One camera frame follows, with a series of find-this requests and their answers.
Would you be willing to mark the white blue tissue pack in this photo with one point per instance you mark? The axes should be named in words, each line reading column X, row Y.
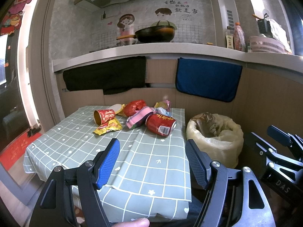
column 161, row 111

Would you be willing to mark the blue hanging towel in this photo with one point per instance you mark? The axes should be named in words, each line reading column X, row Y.
column 214, row 80

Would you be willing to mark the round white yellow pad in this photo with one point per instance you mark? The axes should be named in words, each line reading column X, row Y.
column 118, row 109

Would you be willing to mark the red plastic bag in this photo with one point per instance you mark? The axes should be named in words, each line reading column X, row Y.
column 133, row 107

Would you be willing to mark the red floor mat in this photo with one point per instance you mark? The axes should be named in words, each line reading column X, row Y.
column 16, row 149

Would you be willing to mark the black knife block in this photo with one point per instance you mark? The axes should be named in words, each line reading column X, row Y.
column 263, row 25

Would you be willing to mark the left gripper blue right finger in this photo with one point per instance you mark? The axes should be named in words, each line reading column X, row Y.
column 199, row 163

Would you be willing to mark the crushed red drink can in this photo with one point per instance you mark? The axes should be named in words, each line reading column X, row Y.
column 161, row 124

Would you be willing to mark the yellow nabati snack wrapper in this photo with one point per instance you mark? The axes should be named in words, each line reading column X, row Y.
column 110, row 126

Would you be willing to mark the trash bin with beige bag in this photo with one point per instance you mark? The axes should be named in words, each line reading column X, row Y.
column 217, row 135

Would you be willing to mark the sauce bottle with beige label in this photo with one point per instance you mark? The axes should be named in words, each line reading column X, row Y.
column 229, row 38

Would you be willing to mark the grey kitchen countertop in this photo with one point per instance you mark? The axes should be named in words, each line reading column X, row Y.
column 285, row 65

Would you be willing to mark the black hanging towel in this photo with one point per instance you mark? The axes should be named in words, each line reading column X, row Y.
column 112, row 77

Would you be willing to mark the red orange-capped bottle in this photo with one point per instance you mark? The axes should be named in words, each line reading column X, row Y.
column 239, row 39

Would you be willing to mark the pink plastic basket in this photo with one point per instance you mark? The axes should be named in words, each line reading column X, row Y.
column 266, row 44

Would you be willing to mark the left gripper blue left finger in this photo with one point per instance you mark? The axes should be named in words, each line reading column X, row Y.
column 106, row 162

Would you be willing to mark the person left hand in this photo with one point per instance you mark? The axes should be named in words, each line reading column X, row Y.
column 141, row 222

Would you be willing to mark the black wok with wooden handle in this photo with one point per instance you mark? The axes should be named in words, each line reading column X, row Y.
column 154, row 34

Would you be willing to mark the pink purple sponge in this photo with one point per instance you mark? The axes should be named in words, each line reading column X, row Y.
column 139, row 118

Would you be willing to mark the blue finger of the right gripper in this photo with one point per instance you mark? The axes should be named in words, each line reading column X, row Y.
column 278, row 135

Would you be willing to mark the green grid tablecloth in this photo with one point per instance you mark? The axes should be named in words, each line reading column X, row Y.
column 129, row 173

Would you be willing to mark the yellow pink wrapper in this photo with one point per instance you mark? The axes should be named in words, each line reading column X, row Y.
column 165, row 104

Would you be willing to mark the red paper cup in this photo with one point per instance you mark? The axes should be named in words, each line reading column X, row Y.
column 103, row 116

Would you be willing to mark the red festive door decoration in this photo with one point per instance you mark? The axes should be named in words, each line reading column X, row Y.
column 12, row 21

